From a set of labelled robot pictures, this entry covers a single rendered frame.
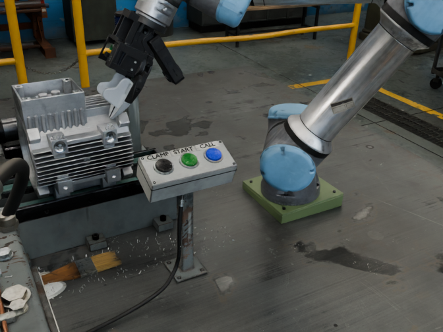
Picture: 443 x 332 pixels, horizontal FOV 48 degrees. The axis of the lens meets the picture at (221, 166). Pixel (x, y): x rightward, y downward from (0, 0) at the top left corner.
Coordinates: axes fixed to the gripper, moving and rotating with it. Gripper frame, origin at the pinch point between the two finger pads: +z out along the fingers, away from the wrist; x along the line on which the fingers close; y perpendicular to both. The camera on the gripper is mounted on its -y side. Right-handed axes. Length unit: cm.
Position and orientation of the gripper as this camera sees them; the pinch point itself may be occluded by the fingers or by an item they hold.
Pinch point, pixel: (116, 113)
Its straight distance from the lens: 103.9
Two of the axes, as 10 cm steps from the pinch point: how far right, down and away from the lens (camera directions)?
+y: -7.4, -2.6, -6.2
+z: -4.7, 8.6, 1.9
